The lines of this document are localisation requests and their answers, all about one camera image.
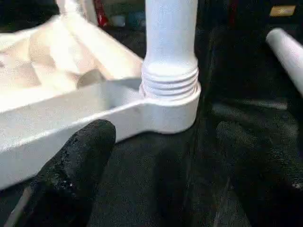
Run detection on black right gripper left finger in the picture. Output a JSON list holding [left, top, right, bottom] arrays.
[[4, 119, 117, 227]]

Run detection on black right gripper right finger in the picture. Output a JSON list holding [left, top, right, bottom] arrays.
[[215, 121, 303, 227]]

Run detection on white plastic table leg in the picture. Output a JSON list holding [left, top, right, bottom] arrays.
[[265, 27, 303, 98], [141, 0, 199, 98], [56, 0, 98, 26]]

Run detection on black work mat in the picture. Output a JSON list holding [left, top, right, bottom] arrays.
[[0, 21, 303, 227]]

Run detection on white plastic table top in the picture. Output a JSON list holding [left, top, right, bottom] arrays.
[[0, 14, 202, 192]]

